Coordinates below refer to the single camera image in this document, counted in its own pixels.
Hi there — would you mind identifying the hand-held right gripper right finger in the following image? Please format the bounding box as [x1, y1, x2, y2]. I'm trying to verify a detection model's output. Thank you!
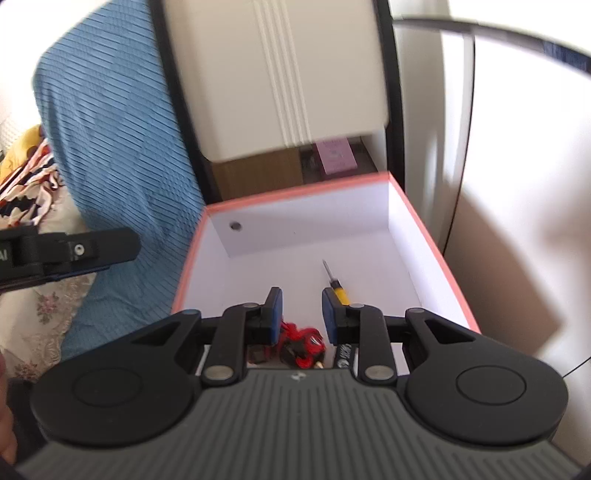
[321, 287, 477, 385]

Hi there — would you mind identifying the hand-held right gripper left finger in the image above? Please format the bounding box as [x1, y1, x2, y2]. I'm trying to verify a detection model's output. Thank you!
[131, 286, 284, 387]

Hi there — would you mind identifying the yellow handle screwdriver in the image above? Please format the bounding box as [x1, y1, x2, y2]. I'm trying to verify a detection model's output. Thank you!
[321, 259, 352, 306]

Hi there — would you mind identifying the yellow plush item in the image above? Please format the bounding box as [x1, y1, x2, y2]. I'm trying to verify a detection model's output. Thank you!
[0, 124, 48, 182]

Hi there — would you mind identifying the red and black toy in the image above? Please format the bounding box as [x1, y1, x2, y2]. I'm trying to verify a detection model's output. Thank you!
[276, 321, 327, 369]

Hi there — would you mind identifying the pink cardboard box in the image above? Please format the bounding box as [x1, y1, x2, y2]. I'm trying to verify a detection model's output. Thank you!
[171, 171, 481, 371]

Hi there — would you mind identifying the small pink box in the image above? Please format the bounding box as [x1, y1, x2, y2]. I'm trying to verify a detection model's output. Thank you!
[316, 138, 359, 176]

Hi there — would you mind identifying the blue quilted sofa cover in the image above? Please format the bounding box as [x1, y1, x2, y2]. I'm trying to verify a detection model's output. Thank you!
[31, 0, 207, 361]

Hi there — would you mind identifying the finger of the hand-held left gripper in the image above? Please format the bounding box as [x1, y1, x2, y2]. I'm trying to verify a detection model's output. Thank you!
[16, 226, 142, 281]

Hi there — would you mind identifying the red white navy printed blanket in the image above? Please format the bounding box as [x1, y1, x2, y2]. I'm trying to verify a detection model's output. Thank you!
[0, 137, 66, 228]

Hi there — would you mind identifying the beige floral lace sheet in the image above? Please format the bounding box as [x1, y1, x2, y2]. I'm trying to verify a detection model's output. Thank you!
[0, 185, 99, 383]

